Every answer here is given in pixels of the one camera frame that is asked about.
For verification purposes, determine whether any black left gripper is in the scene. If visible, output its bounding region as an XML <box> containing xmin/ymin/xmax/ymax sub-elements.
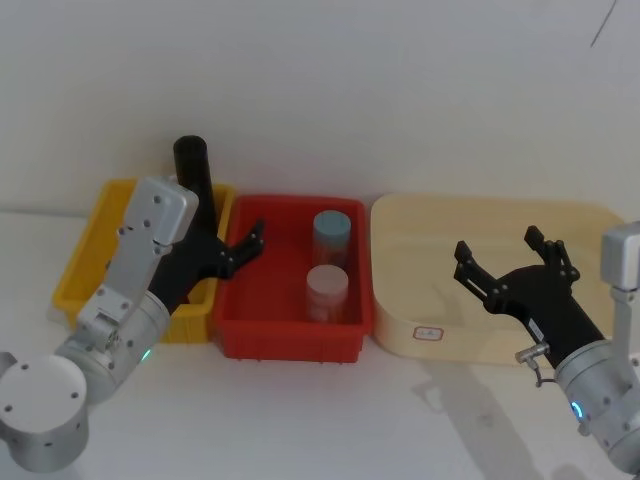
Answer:
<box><xmin>149</xmin><ymin>217</ymin><xmax>267</xmax><ymax>319</ymax></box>

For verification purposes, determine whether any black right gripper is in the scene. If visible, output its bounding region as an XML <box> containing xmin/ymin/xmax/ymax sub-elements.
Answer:
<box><xmin>452</xmin><ymin>224</ymin><xmax>612</xmax><ymax>369</ymax></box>

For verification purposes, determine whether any clear jar pale pink lid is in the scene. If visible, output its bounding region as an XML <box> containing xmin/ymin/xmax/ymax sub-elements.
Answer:
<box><xmin>304</xmin><ymin>264</ymin><xmax>350</xmax><ymax>324</ymax></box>

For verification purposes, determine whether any black plastic bag roll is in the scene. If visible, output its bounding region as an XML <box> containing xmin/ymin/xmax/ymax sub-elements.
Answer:
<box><xmin>172</xmin><ymin>134</ymin><xmax>225</xmax><ymax>244</ymax></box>

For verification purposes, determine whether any red plastic bin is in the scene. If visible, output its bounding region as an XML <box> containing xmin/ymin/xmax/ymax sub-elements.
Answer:
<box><xmin>212</xmin><ymin>193</ymin><xmax>374</xmax><ymax>365</ymax></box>

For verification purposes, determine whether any clear jar blue-grey lid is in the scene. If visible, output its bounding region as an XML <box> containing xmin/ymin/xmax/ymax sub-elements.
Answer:
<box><xmin>312</xmin><ymin>209</ymin><xmax>351</xmax><ymax>274</ymax></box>

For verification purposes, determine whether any pale wooden tray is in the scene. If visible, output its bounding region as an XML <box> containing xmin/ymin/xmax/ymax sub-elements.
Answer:
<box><xmin>369</xmin><ymin>192</ymin><xmax>629</xmax><ymax>369</ymax></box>

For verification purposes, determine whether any yellow plastic bin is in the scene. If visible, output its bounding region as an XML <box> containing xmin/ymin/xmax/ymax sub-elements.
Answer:
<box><xmin>52</xmin><ymin>178</ymin><xmax>237</xmax><ymax>345</ymax></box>

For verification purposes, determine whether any white table cloth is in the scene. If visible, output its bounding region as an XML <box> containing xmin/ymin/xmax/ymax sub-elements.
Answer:
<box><xmin>0</xmin><ymin>199</ymin><xmax>640</xmax><ymax>480</ymax></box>

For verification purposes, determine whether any thin dark cable silver plug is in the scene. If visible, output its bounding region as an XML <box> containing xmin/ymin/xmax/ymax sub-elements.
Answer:
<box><xmin>514</xmin><ymin>342</ymin><xmax>559</xmax><ymax>389</ymax></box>

